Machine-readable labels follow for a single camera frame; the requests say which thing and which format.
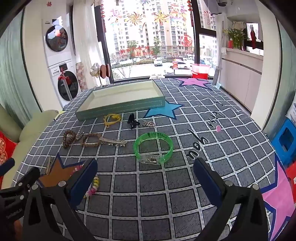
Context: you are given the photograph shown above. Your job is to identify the green translucent bracelet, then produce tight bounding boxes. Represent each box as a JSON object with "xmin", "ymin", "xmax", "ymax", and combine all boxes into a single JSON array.
[{"xmin": 134, "ymin": 132, "xmax": 174, "ymax": 165}]

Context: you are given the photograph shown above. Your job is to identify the braided brown bracelet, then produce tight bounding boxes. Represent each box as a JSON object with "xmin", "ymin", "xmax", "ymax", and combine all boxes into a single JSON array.
[{"xmin": 80, "ymin": 133, "xmax": 102, "ymax": 148}]

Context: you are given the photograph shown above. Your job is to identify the pink yellow bead bracelet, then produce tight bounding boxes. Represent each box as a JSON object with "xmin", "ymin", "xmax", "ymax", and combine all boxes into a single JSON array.
[{"xmin": 72, "ymin": 163, "xmax": 101, "ymax": 198}]

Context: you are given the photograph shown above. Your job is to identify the blue plastic stool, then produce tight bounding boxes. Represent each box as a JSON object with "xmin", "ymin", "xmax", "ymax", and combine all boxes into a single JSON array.
[{"xmin": 271, "ymin": 118, "xmax": 296, "ymax": 166}]

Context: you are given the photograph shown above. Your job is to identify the silver hair clip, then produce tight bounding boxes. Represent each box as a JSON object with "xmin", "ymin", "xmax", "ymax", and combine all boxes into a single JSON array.
[{"xmin": 99, "ymin": 137, "xmax": 127, "ymax": 147}]

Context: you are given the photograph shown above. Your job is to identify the red bucket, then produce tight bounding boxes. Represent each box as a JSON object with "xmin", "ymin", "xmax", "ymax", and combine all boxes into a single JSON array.
[{"xmin": 191, "ymin": 71, "xmax": 210, "ymax": 80}]

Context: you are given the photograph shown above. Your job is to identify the red patterned cushion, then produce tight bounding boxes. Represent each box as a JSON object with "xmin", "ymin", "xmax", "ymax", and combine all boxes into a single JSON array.
[{"xmin": 0, "ymin": 131, "xmax": 18, "ymax": 183}]

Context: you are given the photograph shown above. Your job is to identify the yellow hair tie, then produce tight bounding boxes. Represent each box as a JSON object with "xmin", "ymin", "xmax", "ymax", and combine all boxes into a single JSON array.
[{"xmin": 103, "ymin": 113, "xmax": 122, "ymax": 127}]

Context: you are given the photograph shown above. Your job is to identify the black hair claw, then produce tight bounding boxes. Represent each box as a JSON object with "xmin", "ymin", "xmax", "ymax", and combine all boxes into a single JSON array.
[{"xmin": 127, "ymin": 113, "xmax": 140, "ymax": 129}]

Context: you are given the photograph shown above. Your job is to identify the metal rod red tassel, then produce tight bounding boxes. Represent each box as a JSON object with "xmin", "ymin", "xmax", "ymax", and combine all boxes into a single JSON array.
[{"xmin": 60, "ymin": 68, "xmax": 71, "ymax": 100}]

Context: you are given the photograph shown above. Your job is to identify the grey checkered star blanket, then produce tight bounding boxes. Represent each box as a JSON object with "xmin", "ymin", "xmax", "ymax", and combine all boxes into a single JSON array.
[{"xmin": 14, "ymin": 77, "xmax": 296, "ymax": 241}]

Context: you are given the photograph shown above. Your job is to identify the red plastic stool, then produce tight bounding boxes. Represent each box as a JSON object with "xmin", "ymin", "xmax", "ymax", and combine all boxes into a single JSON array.
[{"xmin": 285, "ymin": 162, "xmax": 296, "ymax": 197}]

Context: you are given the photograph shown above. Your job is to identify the white washing machine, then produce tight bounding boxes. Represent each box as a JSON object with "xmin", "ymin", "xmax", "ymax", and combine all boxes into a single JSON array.
[{"xmin": 47, "ymin": 58, "xmax": 81, "ymax": 107}]

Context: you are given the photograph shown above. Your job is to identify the small gold hair clip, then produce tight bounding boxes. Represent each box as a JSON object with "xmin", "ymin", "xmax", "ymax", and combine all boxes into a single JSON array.
[{"xmin": 45, "ymin": 156, "xmax": 55, "ymax": 175}]

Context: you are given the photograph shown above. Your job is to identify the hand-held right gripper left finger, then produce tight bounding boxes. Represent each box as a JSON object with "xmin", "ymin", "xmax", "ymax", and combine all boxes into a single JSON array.
[{"xmin": 22, "ymin": 158, "xmax": 99, "ymax": 241}]

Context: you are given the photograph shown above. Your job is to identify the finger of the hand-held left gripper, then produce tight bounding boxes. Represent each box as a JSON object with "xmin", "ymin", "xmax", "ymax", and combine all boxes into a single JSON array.
[
  {"xmin": 0, "ymin": 158, "xmax": 15, "ymax": 173},
  {"xmin": 13, "ymin": 167, "xmax": 41, "ymax": 189}
]

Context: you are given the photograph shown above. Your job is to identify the white low cabinet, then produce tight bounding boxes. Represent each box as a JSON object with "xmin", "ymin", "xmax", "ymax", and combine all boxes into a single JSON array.
[{"xmin": 218, "ymin": 47, "xmax": 264, "ymax": 114}]

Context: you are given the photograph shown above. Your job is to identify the white curtain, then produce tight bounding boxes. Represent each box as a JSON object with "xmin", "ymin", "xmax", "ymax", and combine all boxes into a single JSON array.
[{"xmin": 73, "ymin": 0, "xmax": 107, "ymax": 88}]

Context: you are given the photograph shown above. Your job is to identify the green potted plant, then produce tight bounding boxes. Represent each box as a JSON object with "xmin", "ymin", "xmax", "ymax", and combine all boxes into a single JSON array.
[{"xmin": 223, "ymin": 27, "xmax": 247, "ymax": 49}]

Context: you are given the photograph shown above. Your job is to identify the checkered pink white bag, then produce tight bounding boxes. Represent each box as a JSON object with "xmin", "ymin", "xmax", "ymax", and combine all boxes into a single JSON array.
[{"xmin": 75, "ymin": 62, "xmax": 88, "ymax": 91}]

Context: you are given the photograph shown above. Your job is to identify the white flower ornament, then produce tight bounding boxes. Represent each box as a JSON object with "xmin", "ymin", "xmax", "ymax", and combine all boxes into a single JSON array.
[{"xmin": 90, "ymin": 64, "xmax": 102, "ymax": 77}]

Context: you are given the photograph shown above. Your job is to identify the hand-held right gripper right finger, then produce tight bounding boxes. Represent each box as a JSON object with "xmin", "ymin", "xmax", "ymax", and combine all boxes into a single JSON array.
[{"xmin": 193, "ymin": 158, "xmax": 270, "ymax": 241}]

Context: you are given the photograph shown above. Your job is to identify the light green sofa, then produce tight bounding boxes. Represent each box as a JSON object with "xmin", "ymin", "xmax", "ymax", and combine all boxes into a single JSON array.
[{"xmin": 0, "ymin": 104, "xmax": 59, "ymax": 188}]

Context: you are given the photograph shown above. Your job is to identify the red knot window ornament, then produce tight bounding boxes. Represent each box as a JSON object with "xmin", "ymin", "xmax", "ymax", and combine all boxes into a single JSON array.
[{"xmin": 187, "ymin": 0, "xmax": 195, "ymax": 27}]

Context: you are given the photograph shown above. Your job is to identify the green rectangular tray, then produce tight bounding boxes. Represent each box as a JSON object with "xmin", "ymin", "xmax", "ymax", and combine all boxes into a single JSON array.
[{"xmin": 75, "ymin": 79, "xmax": 166, "ymax": 121}]

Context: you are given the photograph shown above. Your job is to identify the red wall hanging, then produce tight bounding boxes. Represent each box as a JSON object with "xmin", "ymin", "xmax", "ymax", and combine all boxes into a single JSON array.
[{"xmin": 249, "ymin": 23, "xmax": 258, "ymax": 49}]

